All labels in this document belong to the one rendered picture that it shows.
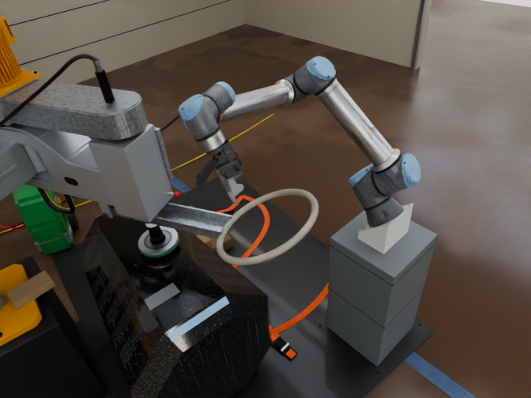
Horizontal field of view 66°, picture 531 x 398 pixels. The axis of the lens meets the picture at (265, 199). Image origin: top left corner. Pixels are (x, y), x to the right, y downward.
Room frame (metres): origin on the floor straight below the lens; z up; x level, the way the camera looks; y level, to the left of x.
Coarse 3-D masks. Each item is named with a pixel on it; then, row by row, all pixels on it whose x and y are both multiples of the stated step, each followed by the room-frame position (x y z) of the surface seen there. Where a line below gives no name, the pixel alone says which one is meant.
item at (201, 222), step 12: (168, 204) 1.60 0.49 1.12; (156, 216) 1.51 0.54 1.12; (168, 216) 1.55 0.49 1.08; (180, 216) 1.54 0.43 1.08; (192, 216) 1.53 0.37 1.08; (204, 216) 1.51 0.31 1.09; (216, 216) 1.48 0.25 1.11; (228, 216) 1.45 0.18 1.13; (180, 228) 1.44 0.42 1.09; (192, 228) 1.41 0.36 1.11; (204, 228) 1.38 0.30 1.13; (216, 228) 1.42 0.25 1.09
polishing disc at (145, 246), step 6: (162, 228) 1.68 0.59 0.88; (168, 228) 1.67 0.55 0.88; (144, 234) 1.65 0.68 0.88; (168, 234) 1.63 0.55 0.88; (174, 234) 1.63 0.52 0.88; (144, 240) 1.60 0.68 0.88; (168, 240) 1.58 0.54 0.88; (174, 240) 1.58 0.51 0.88; (144, 246) 1.55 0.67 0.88; (150, 246) 1.55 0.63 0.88; (156, 246) 1.54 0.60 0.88; (162, 246) 1.54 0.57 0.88; (168, 246) 1.53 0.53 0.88; (144, 252) 1.51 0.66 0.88; (150, 252) 1.51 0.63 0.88; (156, 252) 1.50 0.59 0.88; (162, 252) 1.50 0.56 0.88
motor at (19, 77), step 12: (0, 24) 1.99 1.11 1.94; (0, 36) 1.89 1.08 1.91; (12, 36) 2.01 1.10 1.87; (0, 48) 1.85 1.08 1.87; (0, 60) 1.84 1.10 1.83; (12, 60) 1.89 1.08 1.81; (0, 72) 1.83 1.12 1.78; (12, 72) 1.85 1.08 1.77; (24, 72) 1.97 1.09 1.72; (36, 72) 1.94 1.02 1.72; (0, 84) 1.79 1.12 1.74; (12, 84) 1.83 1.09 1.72; (0, 96) 1.73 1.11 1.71
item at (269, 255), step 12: (276, 192) 1.53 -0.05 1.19; (288, 192) 1.49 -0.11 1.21; (300, 192) 1.44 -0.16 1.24; (252, 204) 1.52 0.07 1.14; (312, 204) 1.31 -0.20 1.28; (312, 216) 1.22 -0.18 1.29; (228, 228) 1.40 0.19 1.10; (288, 240) 1.12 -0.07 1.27; (276, 252) 1.08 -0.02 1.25; (240, 264) 1.10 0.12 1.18; (252, 264) 1.08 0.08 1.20
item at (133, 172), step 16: (96, 144) 1.52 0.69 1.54; (112, 144) 1.51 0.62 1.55; (128, 144) 1.50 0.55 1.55; (144, 144) 1.56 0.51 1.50; (96, 160) 1.53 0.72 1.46; (112, 160) 1.49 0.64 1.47; (128, 160) 1.46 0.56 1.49; (144, 160) 1.54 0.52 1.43; (160, 160) 1.63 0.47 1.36; (112, 176) 1.51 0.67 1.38; (128, 176) 1.47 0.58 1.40; (144, 176) 1.51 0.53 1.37; (160, 176) 1.60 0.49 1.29; (112, 192) 1.53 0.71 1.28; (128, 192) 1.48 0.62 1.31; (144, 192) 1.48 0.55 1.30; (160, 192) 1.57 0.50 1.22; (128, 208) 1.50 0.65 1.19; (144, 208) 1.46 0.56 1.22; (160, 208) 1.54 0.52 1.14
